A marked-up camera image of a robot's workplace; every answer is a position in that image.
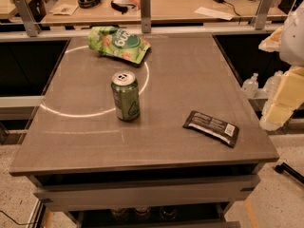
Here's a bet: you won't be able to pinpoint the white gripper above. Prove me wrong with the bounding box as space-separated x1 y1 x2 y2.
258 4 304 131

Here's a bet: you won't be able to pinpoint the green soda can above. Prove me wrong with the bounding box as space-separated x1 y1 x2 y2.
111 70 140 121

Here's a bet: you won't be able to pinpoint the clear plastic bottle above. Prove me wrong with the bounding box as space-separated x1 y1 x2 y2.
263 70 283 99
242 73 258 98

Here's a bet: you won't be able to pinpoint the black snack bar wrapper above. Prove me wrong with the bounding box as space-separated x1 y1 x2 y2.
183 111 239 148

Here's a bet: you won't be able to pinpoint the white paper sheet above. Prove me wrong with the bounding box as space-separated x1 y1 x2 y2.
195 7 234 21

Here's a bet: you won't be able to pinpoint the black stand leg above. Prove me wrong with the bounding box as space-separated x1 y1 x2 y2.
275 162 304 184

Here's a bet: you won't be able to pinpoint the black sunglasses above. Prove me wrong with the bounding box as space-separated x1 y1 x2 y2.
111 1 136 14

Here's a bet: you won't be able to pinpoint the green snack bag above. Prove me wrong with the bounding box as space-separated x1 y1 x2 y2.
88 27 150 65

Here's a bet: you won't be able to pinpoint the small paper card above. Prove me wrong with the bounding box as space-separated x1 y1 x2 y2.
52 4 78 16

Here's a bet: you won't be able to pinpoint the grey metal bracket right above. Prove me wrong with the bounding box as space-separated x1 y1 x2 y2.
251 0 273 30

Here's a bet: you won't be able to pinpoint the grey metal bracket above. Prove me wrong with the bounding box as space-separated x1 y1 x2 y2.
12 0 40 37
251 0 273 30
140 0 151 33

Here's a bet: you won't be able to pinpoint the grey metal bracket middle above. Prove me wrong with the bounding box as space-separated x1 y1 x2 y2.
140 0 151 33

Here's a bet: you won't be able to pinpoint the grey metal bracket left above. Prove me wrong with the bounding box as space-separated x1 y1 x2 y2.
12 0 40 37

